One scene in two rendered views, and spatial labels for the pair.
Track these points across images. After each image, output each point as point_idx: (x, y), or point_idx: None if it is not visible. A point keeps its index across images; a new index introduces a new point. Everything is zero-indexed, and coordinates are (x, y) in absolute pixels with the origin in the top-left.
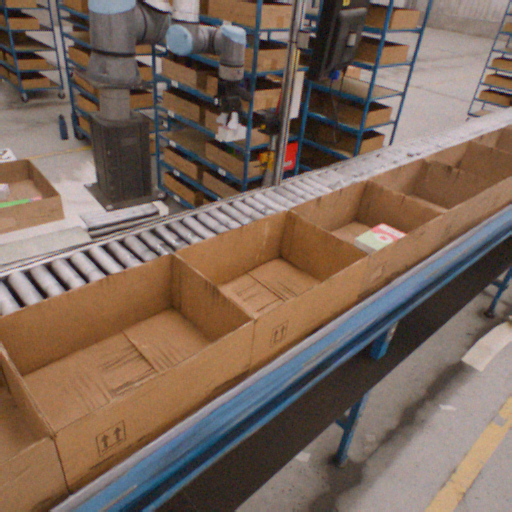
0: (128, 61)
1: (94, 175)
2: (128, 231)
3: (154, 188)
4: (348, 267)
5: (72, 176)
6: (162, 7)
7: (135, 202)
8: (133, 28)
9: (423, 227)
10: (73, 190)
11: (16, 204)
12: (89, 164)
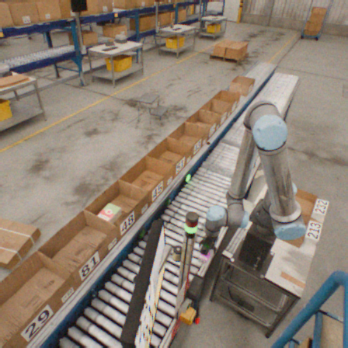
0: (261, 205)
1: (283, 267)
2: (224, 230)
3: (241, 266)
4: (125, 172)
5: (290, 261)
6: (269, 207)
7: (238, 248)
8: (266, 197)
9: (95, 199)
10: (274, 248)
11: None
12: (300, 280)
